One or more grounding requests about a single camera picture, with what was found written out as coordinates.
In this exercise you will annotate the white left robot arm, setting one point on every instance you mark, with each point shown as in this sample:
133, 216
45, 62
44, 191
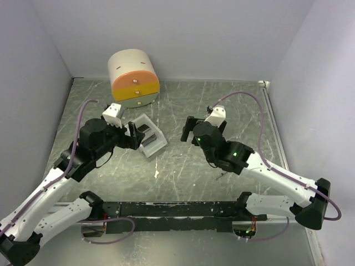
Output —
30, 227

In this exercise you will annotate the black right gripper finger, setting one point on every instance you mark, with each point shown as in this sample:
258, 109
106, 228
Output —
185, 133
191, 122

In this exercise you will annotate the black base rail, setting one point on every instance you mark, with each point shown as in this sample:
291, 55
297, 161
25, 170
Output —
173, 216

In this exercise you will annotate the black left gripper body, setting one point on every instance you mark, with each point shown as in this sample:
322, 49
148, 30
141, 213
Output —
115, 136

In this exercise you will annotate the white card tray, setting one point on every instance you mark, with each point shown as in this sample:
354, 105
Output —
156, 145

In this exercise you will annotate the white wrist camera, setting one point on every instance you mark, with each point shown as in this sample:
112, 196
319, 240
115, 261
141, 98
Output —
113, 114
217, 116

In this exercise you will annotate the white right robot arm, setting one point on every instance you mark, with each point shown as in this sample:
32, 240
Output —
302, 198

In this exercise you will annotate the black credit card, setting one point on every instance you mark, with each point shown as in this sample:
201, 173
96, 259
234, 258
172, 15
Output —
149, 137

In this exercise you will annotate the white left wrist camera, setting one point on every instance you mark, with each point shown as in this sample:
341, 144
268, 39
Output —
113, 114

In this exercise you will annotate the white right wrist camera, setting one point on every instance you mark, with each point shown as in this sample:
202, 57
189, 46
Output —
217, 116

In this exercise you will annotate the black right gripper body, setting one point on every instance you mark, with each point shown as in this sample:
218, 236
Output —
221, 127

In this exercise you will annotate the round mini drawer cabinet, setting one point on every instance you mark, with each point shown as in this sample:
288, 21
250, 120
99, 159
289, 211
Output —
133, 80

